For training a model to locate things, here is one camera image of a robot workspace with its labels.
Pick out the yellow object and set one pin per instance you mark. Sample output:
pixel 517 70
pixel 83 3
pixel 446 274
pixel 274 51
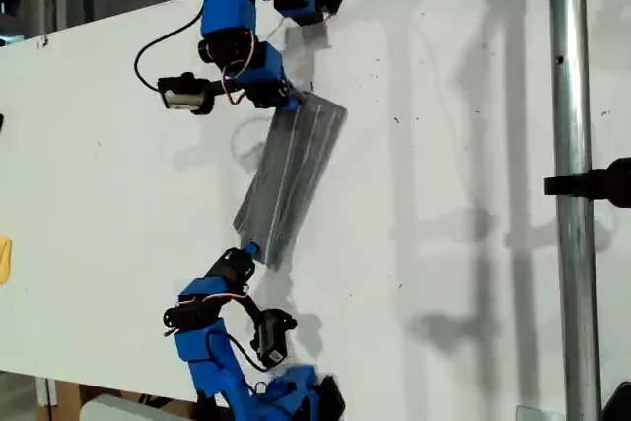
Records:
pixel 5 260

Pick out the steel post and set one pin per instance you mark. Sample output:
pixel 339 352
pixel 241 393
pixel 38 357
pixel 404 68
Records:
pixel 574 194

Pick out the wooden table leg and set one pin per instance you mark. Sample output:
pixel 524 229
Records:
pixel 64 399

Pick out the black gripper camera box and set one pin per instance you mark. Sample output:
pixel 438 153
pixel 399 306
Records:
pixel 271 337
pixel 185 94

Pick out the grey striped towel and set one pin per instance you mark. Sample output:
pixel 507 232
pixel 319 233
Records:
pixel 296 169

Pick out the black clamp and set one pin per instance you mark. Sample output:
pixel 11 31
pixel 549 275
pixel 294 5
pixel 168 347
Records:
pixel 591 183

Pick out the black rounded object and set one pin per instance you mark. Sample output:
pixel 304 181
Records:
pixel 618 403

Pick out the white box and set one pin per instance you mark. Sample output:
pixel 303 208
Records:
pixel 128 411

